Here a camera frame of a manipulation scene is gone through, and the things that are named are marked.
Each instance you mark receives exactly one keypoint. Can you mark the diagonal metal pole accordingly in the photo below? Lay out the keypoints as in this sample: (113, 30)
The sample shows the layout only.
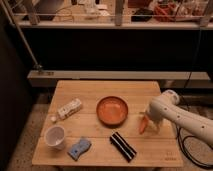
(37, 66)

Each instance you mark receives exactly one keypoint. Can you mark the orange round plate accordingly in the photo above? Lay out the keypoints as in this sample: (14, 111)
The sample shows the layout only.
(112, 110)

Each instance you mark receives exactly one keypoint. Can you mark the blue sponge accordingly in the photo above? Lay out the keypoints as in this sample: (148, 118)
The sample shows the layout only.
(77, 149)

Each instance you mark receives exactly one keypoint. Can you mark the orange pepper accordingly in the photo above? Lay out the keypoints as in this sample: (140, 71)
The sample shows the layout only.
(143, 124)

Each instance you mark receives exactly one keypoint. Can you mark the white cup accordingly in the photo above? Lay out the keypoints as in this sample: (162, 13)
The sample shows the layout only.
(54, 137)

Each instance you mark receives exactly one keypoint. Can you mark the background workbench shelf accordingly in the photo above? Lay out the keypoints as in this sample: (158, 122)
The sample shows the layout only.
(114, 14)

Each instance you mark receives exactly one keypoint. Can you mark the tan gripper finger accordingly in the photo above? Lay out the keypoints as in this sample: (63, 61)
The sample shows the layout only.
(157, 126)

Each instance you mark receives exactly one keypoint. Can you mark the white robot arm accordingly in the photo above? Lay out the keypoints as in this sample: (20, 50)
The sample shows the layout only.
(165, 106)

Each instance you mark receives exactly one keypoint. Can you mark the grey metal rail beam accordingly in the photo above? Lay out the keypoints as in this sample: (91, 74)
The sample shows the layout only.
(49, 78)

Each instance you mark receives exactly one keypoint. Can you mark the black white striped block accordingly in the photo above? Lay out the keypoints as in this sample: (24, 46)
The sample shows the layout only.
(122, 146)

